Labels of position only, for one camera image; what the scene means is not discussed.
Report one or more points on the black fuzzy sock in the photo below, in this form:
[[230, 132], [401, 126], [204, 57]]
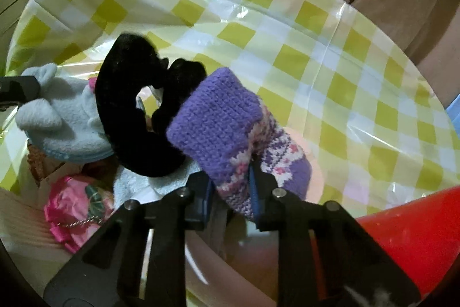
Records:
[[122, 105]]

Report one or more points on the light blue fleece glove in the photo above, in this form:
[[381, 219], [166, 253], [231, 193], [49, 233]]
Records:
[[143, 184]]

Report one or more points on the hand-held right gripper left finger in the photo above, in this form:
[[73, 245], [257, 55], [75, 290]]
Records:
[[201, 201]]

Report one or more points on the purple knitted sock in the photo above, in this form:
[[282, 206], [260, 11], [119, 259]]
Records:
[[215, 120]]

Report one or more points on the light grey fleece sock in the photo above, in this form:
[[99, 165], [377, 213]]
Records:
[[61, 127]]

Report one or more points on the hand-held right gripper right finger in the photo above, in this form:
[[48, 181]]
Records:
[[256, 201]]

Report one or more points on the green checkered plastic tablecloth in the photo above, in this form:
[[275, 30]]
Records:
[[323, 76]]

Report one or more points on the red thermos jug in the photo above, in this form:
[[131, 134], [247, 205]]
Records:
[[402, 238]]

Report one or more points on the orange knit cloth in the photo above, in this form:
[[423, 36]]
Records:
[[36, 157]]

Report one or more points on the pink floral pouch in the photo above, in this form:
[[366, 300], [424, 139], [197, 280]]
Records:
[[68, 206]]

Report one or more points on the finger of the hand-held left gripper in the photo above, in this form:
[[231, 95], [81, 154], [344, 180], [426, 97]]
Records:
[[18, 89]]

